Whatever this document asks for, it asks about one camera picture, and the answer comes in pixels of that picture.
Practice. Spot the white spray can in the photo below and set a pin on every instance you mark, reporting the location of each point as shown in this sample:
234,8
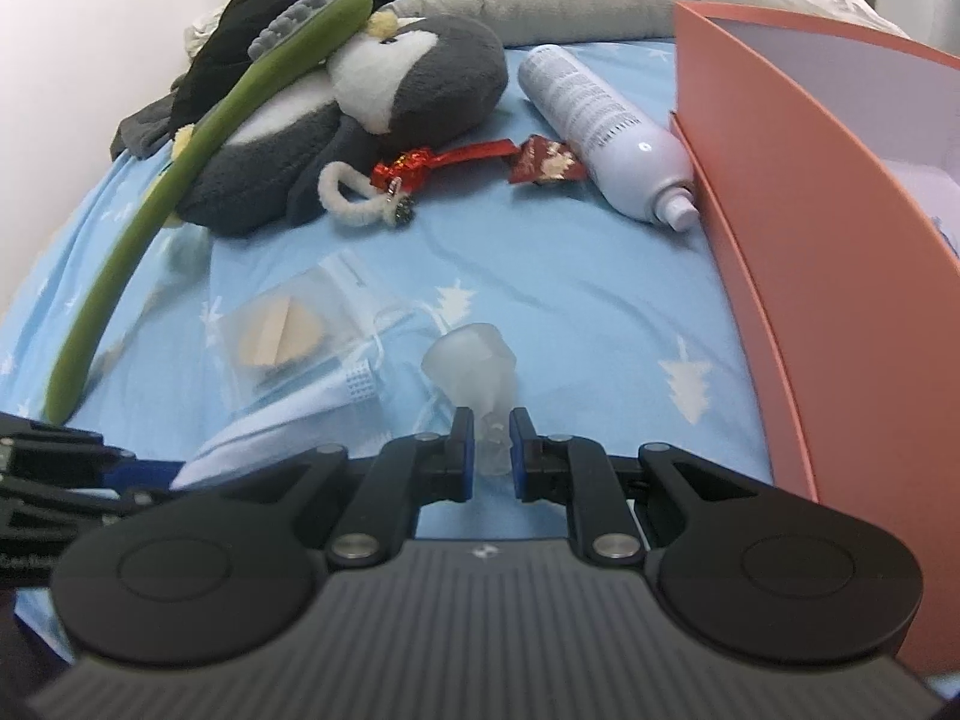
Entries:
600,127

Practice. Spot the black clothing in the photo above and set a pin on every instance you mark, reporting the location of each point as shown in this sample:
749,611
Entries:
247,7

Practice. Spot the light blue bed sheet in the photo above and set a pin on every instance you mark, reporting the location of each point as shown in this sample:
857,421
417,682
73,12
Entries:
562,300

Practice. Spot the clear bag of makeup sponges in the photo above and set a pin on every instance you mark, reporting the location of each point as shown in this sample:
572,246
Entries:
285,330

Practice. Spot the translucent plastic cap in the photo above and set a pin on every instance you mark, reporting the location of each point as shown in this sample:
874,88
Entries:
469,364

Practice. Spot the white crumpled cloth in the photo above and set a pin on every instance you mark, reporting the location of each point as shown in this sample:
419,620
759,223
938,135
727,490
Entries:
202,30

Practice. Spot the bright red foil wrapper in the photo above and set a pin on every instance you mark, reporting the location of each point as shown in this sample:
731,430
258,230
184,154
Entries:
409,165

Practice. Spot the dark red snack packet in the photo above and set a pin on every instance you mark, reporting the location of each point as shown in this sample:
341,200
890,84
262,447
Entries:
544,161

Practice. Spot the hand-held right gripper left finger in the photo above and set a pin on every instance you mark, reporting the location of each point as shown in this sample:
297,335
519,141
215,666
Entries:
466,454

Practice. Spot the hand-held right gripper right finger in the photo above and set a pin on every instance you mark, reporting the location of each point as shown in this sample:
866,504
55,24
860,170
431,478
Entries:
516,454

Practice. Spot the grey penguin plush toy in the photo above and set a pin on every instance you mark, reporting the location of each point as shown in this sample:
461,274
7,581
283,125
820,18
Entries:
442,75

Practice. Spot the white face mask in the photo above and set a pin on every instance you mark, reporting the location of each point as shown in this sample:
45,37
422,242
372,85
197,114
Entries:
262,431

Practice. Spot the orange cardboard box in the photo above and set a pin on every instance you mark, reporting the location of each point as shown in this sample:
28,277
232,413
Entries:
825,277

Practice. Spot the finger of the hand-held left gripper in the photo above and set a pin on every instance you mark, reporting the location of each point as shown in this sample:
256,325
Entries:
142,476
67,511

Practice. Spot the dark grey cloth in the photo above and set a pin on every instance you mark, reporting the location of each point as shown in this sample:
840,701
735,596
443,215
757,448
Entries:
142,127

